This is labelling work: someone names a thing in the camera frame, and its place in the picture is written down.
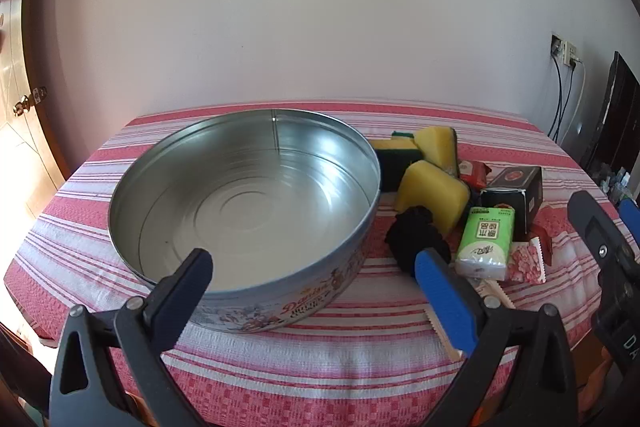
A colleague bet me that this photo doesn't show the black cable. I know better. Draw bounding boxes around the black cable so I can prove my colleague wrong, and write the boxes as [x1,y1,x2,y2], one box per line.
[547,55,576,144]

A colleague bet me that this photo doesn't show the wooden door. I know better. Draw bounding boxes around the wooden door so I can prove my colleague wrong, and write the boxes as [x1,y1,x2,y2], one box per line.
[0,0,72,188]

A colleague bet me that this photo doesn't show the black hair scrunchie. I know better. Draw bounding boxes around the black hair scrunchie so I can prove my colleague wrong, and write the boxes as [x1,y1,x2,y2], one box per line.
[385,205,452,279]

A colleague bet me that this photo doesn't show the small bottles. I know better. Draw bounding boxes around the small bottles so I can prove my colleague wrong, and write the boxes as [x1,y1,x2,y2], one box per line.
[599,166,635,204]

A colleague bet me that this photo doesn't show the cream zigzag-edged wrapper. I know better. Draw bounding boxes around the cream zigzag-edged wrapper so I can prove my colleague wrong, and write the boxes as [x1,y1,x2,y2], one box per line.
[424,279,517,364]

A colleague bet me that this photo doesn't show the green tissue pack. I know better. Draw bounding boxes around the green tissue pack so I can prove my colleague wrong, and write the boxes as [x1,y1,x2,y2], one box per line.
[454,205,516,283]

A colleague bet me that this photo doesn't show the brass door knob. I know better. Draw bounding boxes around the brass door knob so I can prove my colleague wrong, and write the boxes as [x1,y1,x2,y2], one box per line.
[12,85,48,118]

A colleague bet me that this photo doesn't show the black cardboard box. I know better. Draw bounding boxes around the black cardboard box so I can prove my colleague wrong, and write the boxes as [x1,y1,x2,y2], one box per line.
[480,166,544,242]

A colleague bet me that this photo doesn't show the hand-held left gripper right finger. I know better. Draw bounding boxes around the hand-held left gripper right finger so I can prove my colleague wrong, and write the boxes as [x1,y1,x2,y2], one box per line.
[414,248,587,427]

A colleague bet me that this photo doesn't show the small red candy packet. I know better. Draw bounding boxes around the small red candy packet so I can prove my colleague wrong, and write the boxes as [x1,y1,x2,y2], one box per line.
[458,160,494,188]

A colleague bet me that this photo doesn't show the round metal tin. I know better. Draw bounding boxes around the round metal tin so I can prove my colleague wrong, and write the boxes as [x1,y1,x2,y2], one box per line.
[108,108,382,334]

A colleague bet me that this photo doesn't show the pink floral snack packet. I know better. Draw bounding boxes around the pink floral snack packet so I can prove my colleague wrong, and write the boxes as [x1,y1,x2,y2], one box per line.
[505,241,547,286]

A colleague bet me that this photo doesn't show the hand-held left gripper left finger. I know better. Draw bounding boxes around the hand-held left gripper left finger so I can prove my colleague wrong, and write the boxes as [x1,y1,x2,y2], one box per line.
[47,248,216,427]

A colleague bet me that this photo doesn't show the white wall socket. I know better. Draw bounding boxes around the white wall socket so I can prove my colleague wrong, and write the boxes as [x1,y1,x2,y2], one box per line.
[550,34,584,68]

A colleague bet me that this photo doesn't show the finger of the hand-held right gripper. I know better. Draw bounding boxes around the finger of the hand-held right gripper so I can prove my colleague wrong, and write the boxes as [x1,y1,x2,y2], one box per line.
[567,189,638,323]
[618,198,640,258]

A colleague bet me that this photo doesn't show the red striped cloth desktop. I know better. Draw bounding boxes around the red striped cloth desktop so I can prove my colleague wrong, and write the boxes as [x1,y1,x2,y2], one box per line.
[2,99,619,427]

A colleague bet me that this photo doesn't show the red snack packet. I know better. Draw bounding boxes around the red snack packet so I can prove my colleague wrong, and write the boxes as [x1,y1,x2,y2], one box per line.
[531,221,557,267]

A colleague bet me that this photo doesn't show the black flat screen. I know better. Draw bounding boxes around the black flat screen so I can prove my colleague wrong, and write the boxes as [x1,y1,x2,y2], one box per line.
[584,51,640,188]

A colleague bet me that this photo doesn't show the white cable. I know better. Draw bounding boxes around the white cable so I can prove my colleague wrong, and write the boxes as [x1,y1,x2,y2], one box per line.
[564,61,587,130]

